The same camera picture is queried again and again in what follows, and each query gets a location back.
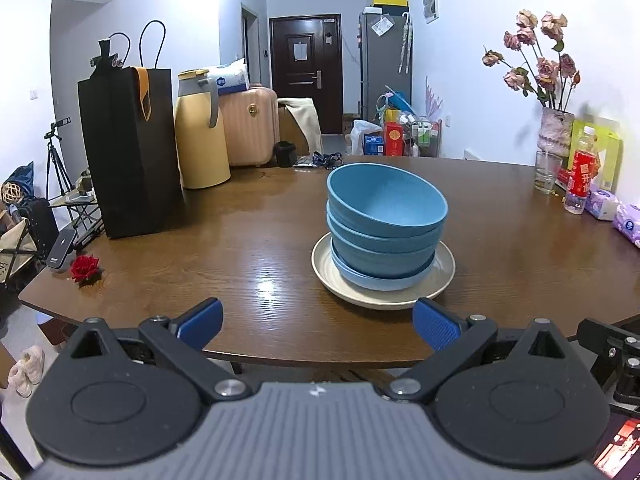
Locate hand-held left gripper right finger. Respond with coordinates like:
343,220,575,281
382,297,576,403

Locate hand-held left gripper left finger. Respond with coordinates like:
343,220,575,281
65,297,253,403

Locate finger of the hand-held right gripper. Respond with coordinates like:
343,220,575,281
576,317,629,359

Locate small blue plate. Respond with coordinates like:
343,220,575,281
331,255,436,292

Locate blue bowl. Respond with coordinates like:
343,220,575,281
326,200,446,254
326,163,449,235
330,232,441,277

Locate large cream plate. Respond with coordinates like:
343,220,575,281
311,232,457,311

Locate dark red printed box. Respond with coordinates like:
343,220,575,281
592,410,640,480

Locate purple tissue pack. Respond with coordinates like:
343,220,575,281
612,203,640,249
585,183,621,222

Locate red rose flower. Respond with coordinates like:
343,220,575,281
70,254,102,285

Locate red label water bottle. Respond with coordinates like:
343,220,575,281
564,126,601,216

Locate clear drinking glass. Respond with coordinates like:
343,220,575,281
533,151,564,196

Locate folding camp stool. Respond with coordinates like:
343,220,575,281
50,187,107,251

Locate black paper bag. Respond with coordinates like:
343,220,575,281
77,20,185,240

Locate yellow thermos jug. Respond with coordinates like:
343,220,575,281
174,69,232,190

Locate green printed box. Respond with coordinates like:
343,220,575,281
567,119,622,193

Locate metal storage rack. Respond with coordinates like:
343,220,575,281
405,116,443,158

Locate black cylindrical cup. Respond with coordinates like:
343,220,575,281
274,141,297,168

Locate red gift box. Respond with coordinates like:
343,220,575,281
383,121,406,157

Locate black luggage bag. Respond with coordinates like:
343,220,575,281
22,197,60,256

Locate beige canvas bag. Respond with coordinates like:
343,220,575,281
0,220,40,288

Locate pink suitcase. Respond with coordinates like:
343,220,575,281
218,84,281,168

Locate white plastic bag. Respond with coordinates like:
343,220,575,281
348,120,383,156

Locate wooden chair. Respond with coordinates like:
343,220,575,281
277,102,311,156

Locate black tripod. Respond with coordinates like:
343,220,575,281
42,117,103,246

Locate blue green tote bag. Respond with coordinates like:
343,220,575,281
377,91,416,123

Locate purple dried flower bundle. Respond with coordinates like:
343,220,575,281
425,76,443,121

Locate dark blue cloth bag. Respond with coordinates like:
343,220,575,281
2,162,35,196

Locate white blue tissue pack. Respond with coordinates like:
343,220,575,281
206,57,250,93

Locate grey refrigerator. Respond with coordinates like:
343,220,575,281
359,9,413,121

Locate dark brown door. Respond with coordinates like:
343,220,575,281
269,14,345,134

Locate dried pink roses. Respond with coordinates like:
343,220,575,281
481,9,582,112

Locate grey folded umbrella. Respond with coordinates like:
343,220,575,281
398,12,413,75

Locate dark blue lanyard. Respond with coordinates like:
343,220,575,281
312,151,345,170

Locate black clamp mount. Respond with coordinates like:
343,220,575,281
90,37,124,78

